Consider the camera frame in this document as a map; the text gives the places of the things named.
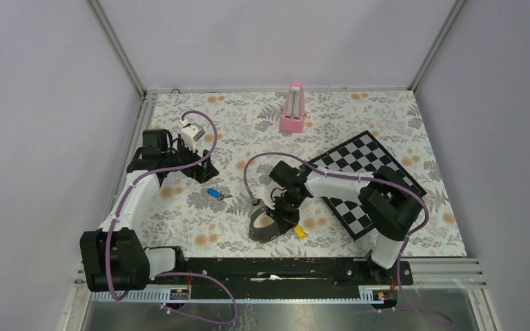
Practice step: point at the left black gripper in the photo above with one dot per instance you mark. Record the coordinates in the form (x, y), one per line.
(205, 167)

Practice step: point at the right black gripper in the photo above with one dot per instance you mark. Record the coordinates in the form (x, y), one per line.
(284, 221)

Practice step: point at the yellow tagged key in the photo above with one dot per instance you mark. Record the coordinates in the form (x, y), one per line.
(299, 232)

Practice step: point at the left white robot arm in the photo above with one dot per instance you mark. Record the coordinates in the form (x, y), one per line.
(112, 255)

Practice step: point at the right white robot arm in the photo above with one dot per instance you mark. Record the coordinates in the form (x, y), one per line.
(383, 196)

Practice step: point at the blue tagged key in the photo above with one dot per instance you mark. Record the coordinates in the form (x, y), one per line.
(218, 195)

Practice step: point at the floral patterned table mat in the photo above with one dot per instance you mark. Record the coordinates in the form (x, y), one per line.
(243, 128)

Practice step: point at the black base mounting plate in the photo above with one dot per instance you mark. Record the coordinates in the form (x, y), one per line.
(282, 278)

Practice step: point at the pink metronome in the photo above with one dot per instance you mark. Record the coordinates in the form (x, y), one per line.
(293, 113)

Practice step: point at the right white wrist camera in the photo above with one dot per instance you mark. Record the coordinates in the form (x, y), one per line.
(263, 196)

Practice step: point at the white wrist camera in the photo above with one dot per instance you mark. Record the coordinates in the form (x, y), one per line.
(190, 134)
(263, 196)

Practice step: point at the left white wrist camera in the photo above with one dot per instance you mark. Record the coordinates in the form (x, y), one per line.
(190, 134)

